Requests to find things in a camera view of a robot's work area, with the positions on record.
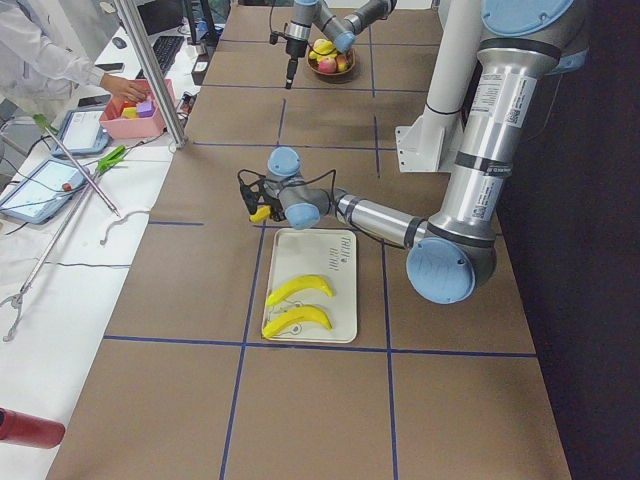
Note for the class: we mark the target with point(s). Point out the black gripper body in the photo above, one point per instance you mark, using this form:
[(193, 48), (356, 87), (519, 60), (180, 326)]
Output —
[(292, 48), (270, 206)]

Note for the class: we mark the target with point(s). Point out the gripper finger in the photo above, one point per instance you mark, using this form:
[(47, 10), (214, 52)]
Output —
[(288, 81), (294, 67)]

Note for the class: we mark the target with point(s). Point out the yellow banana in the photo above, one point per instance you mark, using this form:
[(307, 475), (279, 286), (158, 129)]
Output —
[(305, 313), (262, 214), (322, 49), (299, 284)]

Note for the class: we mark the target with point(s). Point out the yellow banana front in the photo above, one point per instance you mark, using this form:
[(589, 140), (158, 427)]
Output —
[(299, 284)]

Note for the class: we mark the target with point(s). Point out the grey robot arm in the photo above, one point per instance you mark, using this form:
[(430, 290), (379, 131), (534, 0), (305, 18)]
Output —
[(341, 32), (491, 58)]

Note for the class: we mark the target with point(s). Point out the brown wicker basket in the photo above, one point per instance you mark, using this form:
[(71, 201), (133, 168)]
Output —
[(352, 58)]

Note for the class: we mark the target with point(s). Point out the yellow banana back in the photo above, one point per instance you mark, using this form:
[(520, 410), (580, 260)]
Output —
[(322, 49)]

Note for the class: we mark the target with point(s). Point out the pink white apple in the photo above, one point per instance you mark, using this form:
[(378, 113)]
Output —
[(326, 66)]

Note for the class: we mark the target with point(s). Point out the red yellow mango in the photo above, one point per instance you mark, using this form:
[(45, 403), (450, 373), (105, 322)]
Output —
[(342, 63)]

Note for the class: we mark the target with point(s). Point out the cream bear tray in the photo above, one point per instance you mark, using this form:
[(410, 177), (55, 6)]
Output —
[(331, 254)]

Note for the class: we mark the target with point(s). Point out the black keyboard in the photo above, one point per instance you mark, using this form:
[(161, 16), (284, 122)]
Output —
[(165, 49)]

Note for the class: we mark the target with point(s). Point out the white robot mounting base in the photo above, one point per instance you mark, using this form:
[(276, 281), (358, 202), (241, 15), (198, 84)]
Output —
[(430, 142)]

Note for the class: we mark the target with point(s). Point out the metal reacher grabber tool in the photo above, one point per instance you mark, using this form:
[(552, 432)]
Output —
[(15, 301)]

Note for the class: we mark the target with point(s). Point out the green clamp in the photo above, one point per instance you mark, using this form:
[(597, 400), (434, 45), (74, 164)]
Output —
[(110, 160)]

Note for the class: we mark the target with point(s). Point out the pink plastic bin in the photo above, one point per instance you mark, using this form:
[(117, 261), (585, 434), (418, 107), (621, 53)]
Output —
[(120, 127)]

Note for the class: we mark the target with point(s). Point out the blue teach pendant far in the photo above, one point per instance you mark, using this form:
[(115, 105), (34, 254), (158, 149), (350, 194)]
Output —
[(81, 132)]

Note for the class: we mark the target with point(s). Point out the blue teach pendant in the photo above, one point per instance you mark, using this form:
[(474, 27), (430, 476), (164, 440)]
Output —
[(43, 192), (81, 132)]

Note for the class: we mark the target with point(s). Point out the blue teach pendant near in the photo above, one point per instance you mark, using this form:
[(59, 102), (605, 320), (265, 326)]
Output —
[(43, 192)]

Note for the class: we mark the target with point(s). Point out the person in white shirt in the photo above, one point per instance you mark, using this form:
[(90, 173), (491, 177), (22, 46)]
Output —
[(34, 68)]

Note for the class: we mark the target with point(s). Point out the red bottle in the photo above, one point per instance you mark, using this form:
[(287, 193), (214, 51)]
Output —
[(26, 430)]

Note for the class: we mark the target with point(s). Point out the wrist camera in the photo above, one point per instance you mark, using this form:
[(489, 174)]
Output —
[(251, 191), (275, 36)]

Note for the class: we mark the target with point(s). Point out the aluminium frame post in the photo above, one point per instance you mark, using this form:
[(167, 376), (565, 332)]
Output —
[(133, 24)]

